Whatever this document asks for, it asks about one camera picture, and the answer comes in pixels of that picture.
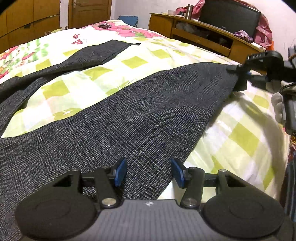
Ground dark grey checked pants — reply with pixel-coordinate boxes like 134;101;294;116
0;39;239;241

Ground white gloved hand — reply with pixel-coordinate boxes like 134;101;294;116
266;80;288;125

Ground pink cloth behind television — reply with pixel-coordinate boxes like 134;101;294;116
174;0;273;49

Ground wooden TV cabinet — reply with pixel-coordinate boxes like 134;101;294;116
149;13;265;63

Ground purple crumpled cloth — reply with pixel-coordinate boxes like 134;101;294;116
234;30;253;44

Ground black television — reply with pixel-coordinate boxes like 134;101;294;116
199;0;261;37

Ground steel thermos bottle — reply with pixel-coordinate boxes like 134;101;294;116
185;4;194;20

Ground blue foam mat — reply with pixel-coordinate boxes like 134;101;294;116
118;16;138;27

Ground brown wooden wardrobe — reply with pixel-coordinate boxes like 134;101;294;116
1;1;60;52

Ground brown wooden door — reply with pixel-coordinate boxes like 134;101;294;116
68;0;112;28

